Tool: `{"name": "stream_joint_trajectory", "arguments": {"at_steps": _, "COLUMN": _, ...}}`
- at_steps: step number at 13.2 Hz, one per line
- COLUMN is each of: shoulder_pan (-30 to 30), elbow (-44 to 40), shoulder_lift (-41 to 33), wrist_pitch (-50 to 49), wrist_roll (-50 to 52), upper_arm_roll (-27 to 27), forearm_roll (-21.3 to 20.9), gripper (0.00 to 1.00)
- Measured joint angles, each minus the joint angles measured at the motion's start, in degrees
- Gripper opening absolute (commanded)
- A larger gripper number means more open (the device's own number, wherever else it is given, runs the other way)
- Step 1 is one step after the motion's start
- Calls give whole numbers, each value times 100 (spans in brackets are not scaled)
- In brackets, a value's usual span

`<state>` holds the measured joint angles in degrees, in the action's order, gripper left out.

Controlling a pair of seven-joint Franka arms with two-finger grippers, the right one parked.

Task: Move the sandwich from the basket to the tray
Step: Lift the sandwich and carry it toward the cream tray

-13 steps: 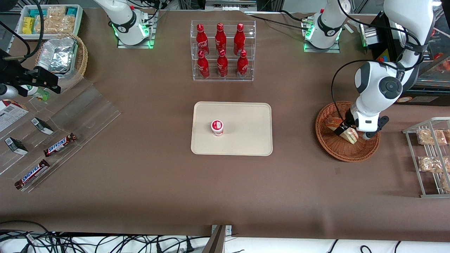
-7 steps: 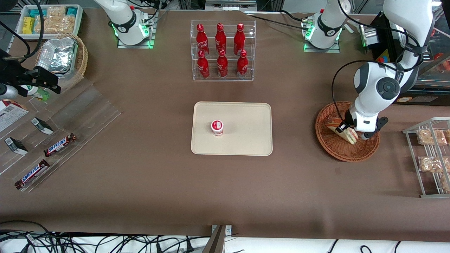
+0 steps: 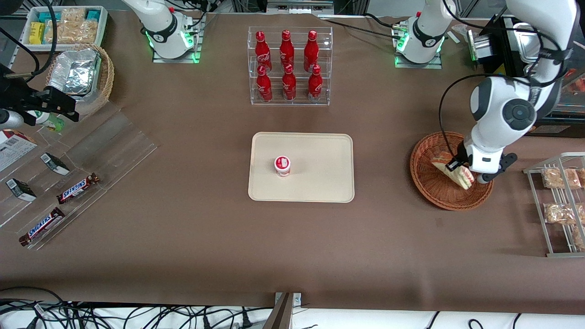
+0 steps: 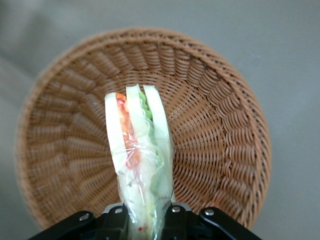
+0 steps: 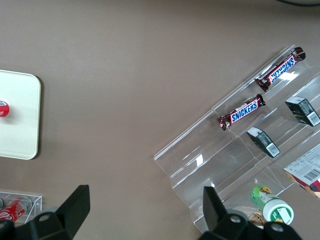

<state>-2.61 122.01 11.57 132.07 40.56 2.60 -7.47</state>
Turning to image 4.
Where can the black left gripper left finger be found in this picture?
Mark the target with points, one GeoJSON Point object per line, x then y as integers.
{"type": "Point", "coordinates": [116, 225]}

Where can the triangle sandwich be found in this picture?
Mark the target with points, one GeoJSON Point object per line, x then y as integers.
{"type": "Point", "coordinates": [135, 140]}

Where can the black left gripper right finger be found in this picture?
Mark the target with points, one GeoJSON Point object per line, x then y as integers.
{"type": "Point", "coordinates": [178, 225]}

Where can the round brown wicker basket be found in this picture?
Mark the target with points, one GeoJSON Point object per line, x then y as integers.
{"type": "Point", "coordinates": [212, 125]}

